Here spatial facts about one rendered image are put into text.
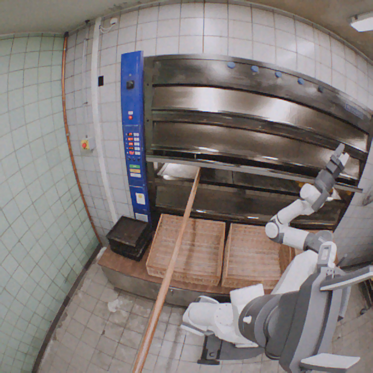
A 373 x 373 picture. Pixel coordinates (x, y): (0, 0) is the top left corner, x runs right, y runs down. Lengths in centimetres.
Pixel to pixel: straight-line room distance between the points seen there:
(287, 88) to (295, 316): 118
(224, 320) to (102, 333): 169
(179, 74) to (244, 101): 44
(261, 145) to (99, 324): 219
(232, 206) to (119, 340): 170
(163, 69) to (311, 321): 125
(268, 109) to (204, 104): 41
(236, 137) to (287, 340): 112
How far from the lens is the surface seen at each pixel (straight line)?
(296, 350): 19
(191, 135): 118
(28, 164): 152
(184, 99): 115
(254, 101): 116
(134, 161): 135
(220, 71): 115
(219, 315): 41
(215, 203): 140
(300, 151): 132
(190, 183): 132
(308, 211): 83
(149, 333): 65
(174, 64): 120
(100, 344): 200
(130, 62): 127
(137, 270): 149
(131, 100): 124
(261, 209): 146
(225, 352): 172
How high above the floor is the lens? 184
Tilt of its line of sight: 31 degrees down
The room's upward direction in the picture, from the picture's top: 2 degrees clockwise
